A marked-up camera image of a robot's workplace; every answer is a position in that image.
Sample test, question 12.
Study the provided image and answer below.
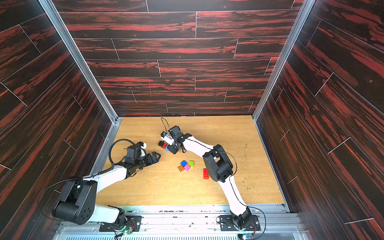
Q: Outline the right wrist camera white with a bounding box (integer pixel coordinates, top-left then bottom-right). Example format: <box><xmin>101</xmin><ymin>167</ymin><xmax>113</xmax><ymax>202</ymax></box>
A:
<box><xmin>161</xmin><ymin>132</ymin><xmax>174</xmax><ymax>145</ymax></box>

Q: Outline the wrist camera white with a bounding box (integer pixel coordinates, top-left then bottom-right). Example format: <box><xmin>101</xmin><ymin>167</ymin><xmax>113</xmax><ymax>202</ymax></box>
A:
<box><xmin>161</xmin><ymin>132</ymin><xmax>174</xmax><ymax>145</ymax></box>
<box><xmin>137</xmin><ymin>142</ymin><xmax>147</xmax><ymax>149</ymax></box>

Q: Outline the aluminium front rail frame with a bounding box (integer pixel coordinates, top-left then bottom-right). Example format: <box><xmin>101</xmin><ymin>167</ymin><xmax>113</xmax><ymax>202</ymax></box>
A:
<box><xmin>54</xmin><ymin>204</ymin><xmax>311</xmax><ymax>240</ymax></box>

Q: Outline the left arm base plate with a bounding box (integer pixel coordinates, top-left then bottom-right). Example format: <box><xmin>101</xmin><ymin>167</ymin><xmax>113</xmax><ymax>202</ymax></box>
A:
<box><xmin>99</xmin><ymin>216</ymin><xmax>143</xmax><ymax>234</ymax></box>

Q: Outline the red long lego brick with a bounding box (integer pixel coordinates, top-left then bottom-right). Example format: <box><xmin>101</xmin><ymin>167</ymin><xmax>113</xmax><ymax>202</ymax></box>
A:
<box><xmin>203</xmin><ymin>168</ymin><xmax>210</xmax><ymax>180</ymax></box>

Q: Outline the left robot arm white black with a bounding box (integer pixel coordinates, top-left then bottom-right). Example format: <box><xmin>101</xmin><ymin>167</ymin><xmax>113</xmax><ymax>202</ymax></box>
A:
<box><xmin>52</xmin><ymin>142</ymin><xmax>161</xmax><ymax>231</ymax></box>

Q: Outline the orange brown lego brick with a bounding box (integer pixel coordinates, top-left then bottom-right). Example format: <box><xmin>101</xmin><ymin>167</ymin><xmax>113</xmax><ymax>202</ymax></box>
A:
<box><xmin>178</xmin><ymin>165</ymin><xmax>185</xmax><ymax>172</ymax></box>

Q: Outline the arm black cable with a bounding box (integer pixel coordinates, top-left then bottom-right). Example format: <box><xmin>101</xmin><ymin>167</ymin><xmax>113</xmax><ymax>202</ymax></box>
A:
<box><xmin>160</xmin><ymin>116</ymin><xmax>172</xmax><ymax>133</ymax></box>
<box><xmin>37</xmin><ymin>138</ymin><xmax>136</xmax><ymax>223</ymax></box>

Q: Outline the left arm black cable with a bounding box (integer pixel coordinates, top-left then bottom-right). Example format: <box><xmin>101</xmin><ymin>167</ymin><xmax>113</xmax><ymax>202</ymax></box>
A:
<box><xmin>37</xmin><ymin>138</ymin><xmax>136</xmax><ymax>223</ymax></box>

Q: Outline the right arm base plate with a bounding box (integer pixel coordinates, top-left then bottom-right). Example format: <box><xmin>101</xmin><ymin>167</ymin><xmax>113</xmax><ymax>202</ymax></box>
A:
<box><xmin>216</xmin><ymin>215</ymin><xmax>261</xmax><ymax>232</ymax></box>

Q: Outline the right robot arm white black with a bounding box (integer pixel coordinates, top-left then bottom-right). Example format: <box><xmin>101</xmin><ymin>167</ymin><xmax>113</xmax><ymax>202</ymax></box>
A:
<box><xmin>161</xmin><ymin>126</ymin><xmax>252</xmax><ymax>230</ymax></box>

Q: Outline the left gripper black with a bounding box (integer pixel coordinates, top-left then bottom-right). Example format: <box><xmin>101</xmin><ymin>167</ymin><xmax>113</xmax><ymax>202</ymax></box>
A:
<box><xmin>134</xmin><ymin>151</ymin><xmax>161</xmax><ymax>170</ymax></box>

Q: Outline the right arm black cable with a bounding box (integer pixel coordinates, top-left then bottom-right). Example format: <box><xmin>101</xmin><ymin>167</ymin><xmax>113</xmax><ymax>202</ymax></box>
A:
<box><xmin>160</xmin><ymin>116</ymin><xmax>172</xmax><ymax>133</ymax></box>

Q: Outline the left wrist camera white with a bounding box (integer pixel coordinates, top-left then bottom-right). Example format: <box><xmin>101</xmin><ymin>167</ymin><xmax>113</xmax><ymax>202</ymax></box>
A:
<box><xmin>137</xmin><ymin>142</ymin><xmax>147</xmax><ymax>149</ymax></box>

